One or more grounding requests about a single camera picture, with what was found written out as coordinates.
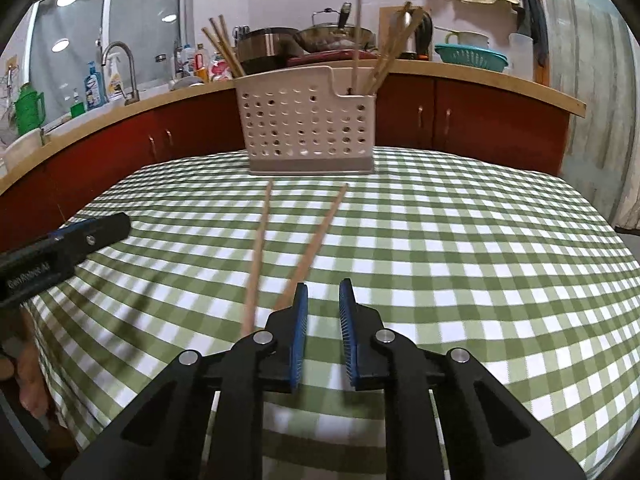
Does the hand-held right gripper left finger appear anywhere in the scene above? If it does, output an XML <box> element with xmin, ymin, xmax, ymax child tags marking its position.
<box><xmin>62</xmin><ymin>282</ymin><xmax>310</xmax><ymax>480</ymax></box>

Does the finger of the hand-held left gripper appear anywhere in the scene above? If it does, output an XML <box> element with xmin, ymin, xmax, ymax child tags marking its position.
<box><xmin>47</xmin><ymin>212</ymin><xmax>132</xmax><ymax>263</ymax></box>

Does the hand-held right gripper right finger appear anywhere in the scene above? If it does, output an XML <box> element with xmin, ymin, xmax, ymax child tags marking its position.
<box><xmin>338</xmin><ymin>278</ymin><xmax>587</xmax><ymax>480</ymax></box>

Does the beige perforated utensil holder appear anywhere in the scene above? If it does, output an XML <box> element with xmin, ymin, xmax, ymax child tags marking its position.
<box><xmin>235</xmin><ymin>65</ymin><xmax>377</xmax><ymax>177</ymax></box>

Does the pale wooden chopstick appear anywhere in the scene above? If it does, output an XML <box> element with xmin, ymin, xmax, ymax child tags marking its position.
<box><xmin>350</xmin><ymin>0</ymin><xmax>363</xmax><ymax>97</ymax></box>

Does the person's left hand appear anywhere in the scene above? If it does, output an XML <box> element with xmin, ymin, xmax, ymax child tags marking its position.
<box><xmin>14</xmin><ymin>305</ymin><xmax>51</xmax><ymax>412</ymax></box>

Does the green checked tablecloth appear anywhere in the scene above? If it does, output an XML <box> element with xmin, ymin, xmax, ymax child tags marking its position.
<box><xmin>22</xmin><ymin>146</ymin><xmax>633</xmax><ymax>480</ymax></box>

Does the blue dish soap bottle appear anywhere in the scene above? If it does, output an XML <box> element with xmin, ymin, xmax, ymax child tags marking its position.
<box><xmin>84</xmin><ymin>61</ymin><xmax>105</xmax><ymax>111</ymax></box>

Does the green plastic jug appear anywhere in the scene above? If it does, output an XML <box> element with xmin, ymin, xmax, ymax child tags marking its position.
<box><xmin>13</xmin><ymin>82</ymin><xmax>47</xmax><ymax>137</ymax></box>

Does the white spray bottle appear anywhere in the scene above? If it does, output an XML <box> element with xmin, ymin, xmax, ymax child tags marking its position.
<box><xmin>105</xmin><ymin>52</ymin><xmax>126</xmax><ymax>102</ymax></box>

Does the chrome kitchen faucet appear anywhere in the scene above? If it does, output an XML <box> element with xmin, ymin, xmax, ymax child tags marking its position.
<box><xmin>101</xmin><ymin>41</ymin><xmax>141</xmax><ymax>107</ymax></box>

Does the pink and white bag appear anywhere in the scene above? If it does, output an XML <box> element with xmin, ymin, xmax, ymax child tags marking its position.
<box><xmin>209</xmin><ymin>52</ymin><xmax>233</xmax><ymax>82</ymax></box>

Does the aluminium sliding window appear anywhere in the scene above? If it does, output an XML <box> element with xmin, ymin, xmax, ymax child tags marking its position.
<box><xmin>20</xmin><ymin>0</ymin><xmax>193</xmax><ymax>111</ymax></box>

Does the dark rice cooker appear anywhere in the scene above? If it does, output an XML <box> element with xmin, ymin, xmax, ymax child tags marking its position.
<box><xmin>236</xmin><ymin>27</ymin><xmax>301</xmax><ymax>76</ymax></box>

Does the red-brown kitchen cabinet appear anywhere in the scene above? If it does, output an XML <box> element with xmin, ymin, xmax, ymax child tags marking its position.
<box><xmin>0</xmin><ymin>72</ymin><xmax>572</xmax><ymax>256</ymax></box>

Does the red induction cooker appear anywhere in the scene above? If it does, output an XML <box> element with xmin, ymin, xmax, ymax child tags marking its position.
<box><xmin>286</xmin><ymin>49</ymin><xmax>383</xmax><ymax>68</ymax></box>

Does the beige kitchen countertop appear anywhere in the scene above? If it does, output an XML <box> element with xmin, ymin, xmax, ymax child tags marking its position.
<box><xmin>0</xmin><ymin>57</ymin><xmax>587</xmax><ymax>196</ymax></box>

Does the steel wok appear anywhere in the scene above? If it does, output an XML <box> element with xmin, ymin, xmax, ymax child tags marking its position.
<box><xmin>295</xmin><ymin>25</ymin><xmax>376</xmax><ymax>53</ymax></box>

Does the steel wok lid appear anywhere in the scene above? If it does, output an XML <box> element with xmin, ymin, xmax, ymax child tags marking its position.
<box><xmin>302</xmin><ymin>7</ymin><xmax>351</xmax><ymax>36</ymax></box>

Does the teal plastic colander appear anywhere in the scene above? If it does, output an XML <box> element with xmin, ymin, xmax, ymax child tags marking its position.
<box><xmin>434</xmin><ymin>44</ymin><xmax>510</xmax><ymax>72</ymax></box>

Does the steel electric kettle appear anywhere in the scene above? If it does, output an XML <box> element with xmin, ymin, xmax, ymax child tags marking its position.
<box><xmin>397</xmin><ymin>7</ymin><xmax>435</xmax><ymax>61</ymax></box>

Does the wooden cutting board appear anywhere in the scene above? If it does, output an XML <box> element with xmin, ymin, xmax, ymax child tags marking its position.
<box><xmin>378</xmin><ymin>6</ymin><xmax>426</xmax><ymax>58</ymax></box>

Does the white translucent container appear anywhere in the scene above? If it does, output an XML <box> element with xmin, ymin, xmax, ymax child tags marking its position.
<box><xmin>507</xmin><ymin>32</ymin><xmax>537</xmax><ymax>82</ymax></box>

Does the dark hanging cloth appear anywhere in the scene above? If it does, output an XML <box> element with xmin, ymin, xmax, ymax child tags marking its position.
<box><xmin>510</xmin><ymin>0</ymin><xmax>553</xmax><ymax>86</ymax></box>

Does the white mug with green handle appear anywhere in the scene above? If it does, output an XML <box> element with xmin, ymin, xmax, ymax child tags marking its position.
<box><xmin>444</xmin><ymin>30</ymin><xmax>491</xmax><ymax>47</ymax></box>

